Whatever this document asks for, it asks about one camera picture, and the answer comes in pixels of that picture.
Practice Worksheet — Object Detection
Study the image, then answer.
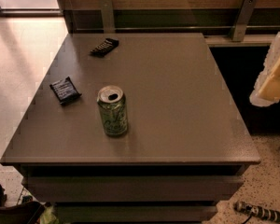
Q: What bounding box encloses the striped black white tool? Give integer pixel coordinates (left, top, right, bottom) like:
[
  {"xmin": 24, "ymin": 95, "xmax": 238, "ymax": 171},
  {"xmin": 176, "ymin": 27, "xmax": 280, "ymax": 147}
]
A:
[{"xmin": 233, "ymin": 201, "xmax": 280, "ymax": 224}]

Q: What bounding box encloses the grey drawer cabinet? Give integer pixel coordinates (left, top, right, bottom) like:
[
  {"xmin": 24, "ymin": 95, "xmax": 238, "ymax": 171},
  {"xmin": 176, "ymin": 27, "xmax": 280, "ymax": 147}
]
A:
[{"xmin": 1, "ymin": 34, "xmax": 260, "ymax": 224}]

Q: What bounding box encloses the left metal bracket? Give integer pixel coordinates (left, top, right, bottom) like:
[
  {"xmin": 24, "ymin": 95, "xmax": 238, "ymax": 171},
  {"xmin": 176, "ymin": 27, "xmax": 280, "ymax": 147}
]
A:
[{"xmin": 99, "ymin": 0, "xmax": 116, "ymax": 34}]

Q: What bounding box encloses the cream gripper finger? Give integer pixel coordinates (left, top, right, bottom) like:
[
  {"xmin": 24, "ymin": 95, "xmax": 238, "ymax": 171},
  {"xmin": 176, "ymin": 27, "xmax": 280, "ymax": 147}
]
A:
[{"xmin": 249, "ymin": 32, "xmax": 280, "ymax": 107}]

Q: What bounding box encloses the right metal bracket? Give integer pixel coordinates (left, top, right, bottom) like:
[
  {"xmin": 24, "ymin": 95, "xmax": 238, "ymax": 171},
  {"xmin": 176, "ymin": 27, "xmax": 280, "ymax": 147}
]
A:
[{"xmin": 230, "ymin": 0, "xmax": 258, "ymax": 42}]

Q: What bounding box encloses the dark blue snack packet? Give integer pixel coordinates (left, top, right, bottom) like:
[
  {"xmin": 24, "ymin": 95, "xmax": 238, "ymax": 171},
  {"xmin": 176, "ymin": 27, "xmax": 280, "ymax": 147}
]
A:
[{"xmin": 49, "ymin": 77, "xmax": 81, "ymax": 105}]

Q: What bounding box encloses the black rxbar chocolate bar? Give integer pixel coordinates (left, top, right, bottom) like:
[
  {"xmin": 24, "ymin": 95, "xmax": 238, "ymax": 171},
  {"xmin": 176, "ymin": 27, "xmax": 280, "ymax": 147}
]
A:
[{"xmin": 90, "ymin": 38, "xmax": 119, "ymax": 58}]

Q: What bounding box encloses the green crumpled bag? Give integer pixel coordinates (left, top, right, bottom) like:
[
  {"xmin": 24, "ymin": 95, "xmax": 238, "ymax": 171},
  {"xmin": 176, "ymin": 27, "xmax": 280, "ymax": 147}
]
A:
[{"xmin": 39, "ymin": 206, "xmax": 60, "ymax": 224}]

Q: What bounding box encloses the green soda can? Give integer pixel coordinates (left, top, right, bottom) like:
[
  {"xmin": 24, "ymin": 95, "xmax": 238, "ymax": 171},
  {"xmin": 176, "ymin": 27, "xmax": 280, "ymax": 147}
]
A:
[{"xmin": 97, "ymin": 85, "xmax": 128, "ymax": 136}]

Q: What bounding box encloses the metal bracket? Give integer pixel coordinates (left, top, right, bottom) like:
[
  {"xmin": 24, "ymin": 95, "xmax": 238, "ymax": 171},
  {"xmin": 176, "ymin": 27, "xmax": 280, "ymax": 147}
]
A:
[
  {"xmin": 230, "ymin": 0, "xmax": 258, "ymax": 42},
  {"xmin": 99, "ymin": 0, "xmax": 116, "ymax": 34}
]

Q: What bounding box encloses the dark chair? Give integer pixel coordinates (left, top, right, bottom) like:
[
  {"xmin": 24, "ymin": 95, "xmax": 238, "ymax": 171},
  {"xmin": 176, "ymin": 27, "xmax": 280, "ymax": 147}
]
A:
[{"xmin": 0, "ymin": 184, "xmax": 45, "ymax": 224}]

